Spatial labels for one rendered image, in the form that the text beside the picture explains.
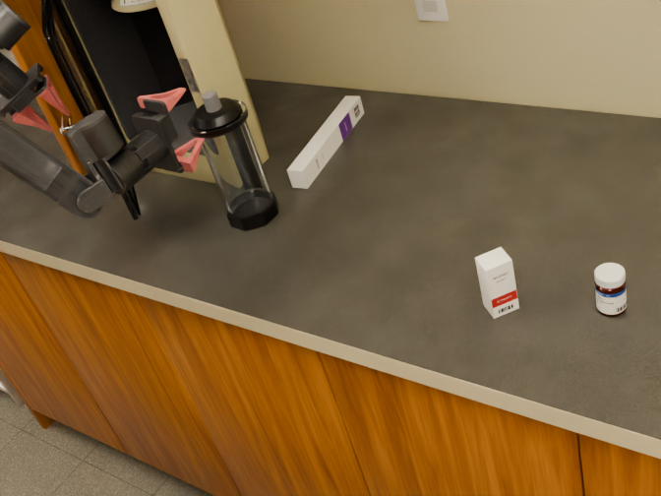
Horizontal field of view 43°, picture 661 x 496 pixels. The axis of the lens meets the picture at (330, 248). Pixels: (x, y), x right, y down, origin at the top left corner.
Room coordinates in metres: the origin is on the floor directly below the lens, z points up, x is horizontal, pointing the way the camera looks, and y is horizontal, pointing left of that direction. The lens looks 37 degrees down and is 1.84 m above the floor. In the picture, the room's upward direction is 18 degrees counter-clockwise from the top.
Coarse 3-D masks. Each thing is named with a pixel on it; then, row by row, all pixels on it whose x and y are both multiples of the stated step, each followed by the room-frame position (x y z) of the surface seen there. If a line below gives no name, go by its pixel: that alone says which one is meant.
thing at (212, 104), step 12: (204, 96) 1.36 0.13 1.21; (216, 96) 1.36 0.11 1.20; (204, 108) 1.38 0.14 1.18; (216, 108) 1.36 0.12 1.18; (228, 108) 1.35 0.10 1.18; (240, 108) 1.36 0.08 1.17; (192, 120) 1.38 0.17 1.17; (204, 120) 1.34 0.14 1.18; (216, 120) 1.33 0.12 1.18; (228, 120) 1.33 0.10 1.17
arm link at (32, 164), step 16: (0, 128) 1.17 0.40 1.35; (0, 144) 1.16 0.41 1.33; (16, 144) 1.16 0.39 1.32; (32, 144) 1.18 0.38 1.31; (0, 160) 1.15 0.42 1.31; (16, 160) 1.16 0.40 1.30; (32, 160) 1.16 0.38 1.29; (48, 160) 1.17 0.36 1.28; (32, 176) 1.15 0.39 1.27; (48, 176) 1.15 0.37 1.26; (64, 176) 1.16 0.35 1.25; (80, 176) 1.16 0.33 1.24; (48, 192) 1.14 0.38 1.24; (64, 192) 1.15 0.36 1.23; (80, 192) 1.16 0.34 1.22; (64, 208) 1.14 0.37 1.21
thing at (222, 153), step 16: (240, 112) 1.35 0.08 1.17; (192, 128) 1.35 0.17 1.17; (224, 128) 1.32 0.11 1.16; (240, 128) 1.34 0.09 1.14; (208, 144) 1.34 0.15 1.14; (224, 144) 1.33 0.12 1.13; (240, 144) 1.33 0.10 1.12; (208, 160) 1.36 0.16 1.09; (224, 160) 1.33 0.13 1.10; (240, 160) 1.33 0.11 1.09; (256, 160) 1.35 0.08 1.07; (224, 176) 1.33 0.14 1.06; (240, 176) 1.33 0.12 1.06; (256, 176) 1.34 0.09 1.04; (224, 192) 1.34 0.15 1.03; (240, 192) 1.33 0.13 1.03; (256, 192) 1.33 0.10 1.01; (240, 208) 1.33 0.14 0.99; (256, 208) 1.33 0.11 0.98
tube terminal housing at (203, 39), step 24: (168, 0) 1.49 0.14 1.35; (192, 0) 1.53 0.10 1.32; (216, 0) 1.70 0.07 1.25; (168, 24) 1.50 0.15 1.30; (192, 24) 1.51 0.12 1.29; (216, 24) 1.55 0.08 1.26; (192, 48) 1.50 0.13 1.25; (216, 48) 1.54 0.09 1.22; (192, 72) 1.49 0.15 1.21; (216, 72) 1.52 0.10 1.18; (240, 72) 1.62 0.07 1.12; (240, 96) 1.55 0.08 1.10; (264, 144) 1.56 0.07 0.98
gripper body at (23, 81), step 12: (0, 60) 1.47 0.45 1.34; (0, 72) 1.45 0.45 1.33; (12, 72) 1.45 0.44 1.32; (24, 72) 1.48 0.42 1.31; (36, 72) 1.46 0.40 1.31; (0, 84) 1.44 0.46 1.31; (12, 84) 1.45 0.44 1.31; (24, 84) 1.45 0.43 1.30; (36, 84) 1.45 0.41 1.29; (0, 96) 1.50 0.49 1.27; (12, 96) 1.45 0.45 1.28; (0, 108) 1.45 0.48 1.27
